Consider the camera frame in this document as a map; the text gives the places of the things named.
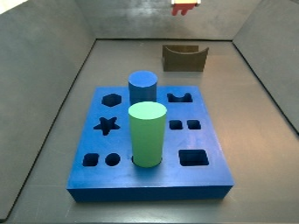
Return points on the red three prong object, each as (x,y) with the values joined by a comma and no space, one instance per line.
(182,8)

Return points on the black curved fixture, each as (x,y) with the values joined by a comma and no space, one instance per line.
(184,58)

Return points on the blue shape sorter block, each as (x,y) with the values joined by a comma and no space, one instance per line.
(192,173)

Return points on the blue cylinder peg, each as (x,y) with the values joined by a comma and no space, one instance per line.
(142,86)

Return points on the green cylinder peg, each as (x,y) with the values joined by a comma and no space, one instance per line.
(147,121)

